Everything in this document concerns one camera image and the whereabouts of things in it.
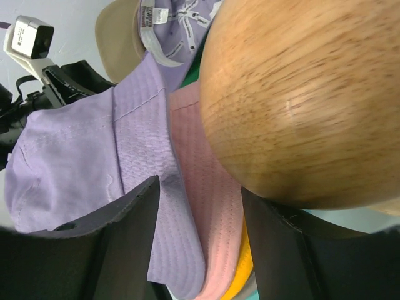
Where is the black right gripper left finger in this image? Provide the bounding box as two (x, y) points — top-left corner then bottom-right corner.
(1, 176), (160, 299)

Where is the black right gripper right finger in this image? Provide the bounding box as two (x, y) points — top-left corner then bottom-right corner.
(241, 189), (399, 299)

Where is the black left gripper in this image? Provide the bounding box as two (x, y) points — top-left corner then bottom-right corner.
(1, 60), (115, 169)

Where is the orange hat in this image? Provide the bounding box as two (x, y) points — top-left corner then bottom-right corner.
(221, 221), (254, 300)

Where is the tan brimmed hat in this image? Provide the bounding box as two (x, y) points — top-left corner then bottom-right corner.
(95, 0), (146, 83)

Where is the lavender purple hat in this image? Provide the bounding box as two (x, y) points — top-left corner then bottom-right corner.
(4, 54), (205, 299)

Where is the pink hat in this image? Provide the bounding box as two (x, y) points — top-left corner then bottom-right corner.
(169, 81), (245, 299)

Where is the lavender baseball cap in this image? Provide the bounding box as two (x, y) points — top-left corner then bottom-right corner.
(137, 0), (223, 92)

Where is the grey bucket hat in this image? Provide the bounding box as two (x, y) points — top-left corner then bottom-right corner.
(233, 272), (258, 300)

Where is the green plastic tray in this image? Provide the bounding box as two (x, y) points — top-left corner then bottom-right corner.
(181, 56), (201, 88)

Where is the wooden hat stand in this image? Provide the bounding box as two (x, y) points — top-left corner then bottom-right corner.
(199, 1), (399, 209)

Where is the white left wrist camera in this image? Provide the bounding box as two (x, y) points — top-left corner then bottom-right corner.
(1, 15), (54, 85)

